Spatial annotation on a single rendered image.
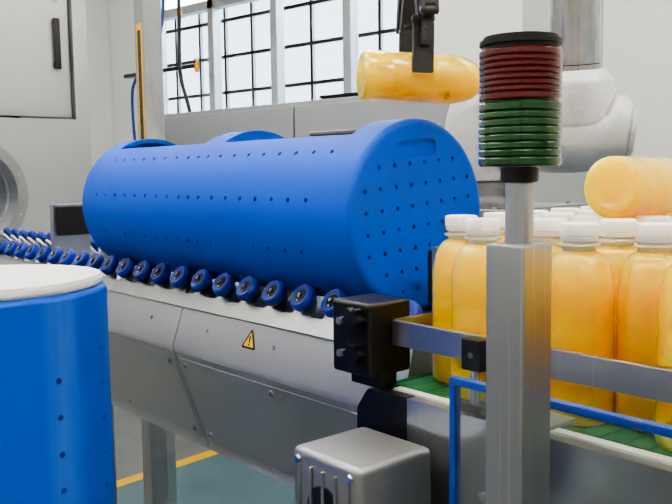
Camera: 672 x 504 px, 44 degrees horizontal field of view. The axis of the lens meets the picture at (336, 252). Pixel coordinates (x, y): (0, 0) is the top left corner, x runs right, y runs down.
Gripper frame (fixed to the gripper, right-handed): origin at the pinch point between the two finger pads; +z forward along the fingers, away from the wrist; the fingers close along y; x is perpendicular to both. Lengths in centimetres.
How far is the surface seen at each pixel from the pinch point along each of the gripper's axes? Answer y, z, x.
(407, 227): 1.0, 24.7, 0.4
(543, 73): -59, 13, 7
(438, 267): -20.9, 29.3, 2.5
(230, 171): 22.8, 15.9, 25.0
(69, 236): 111, 29, 62
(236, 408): 28, 57, 23
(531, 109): -58, 16, 7
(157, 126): 138, -4, 40
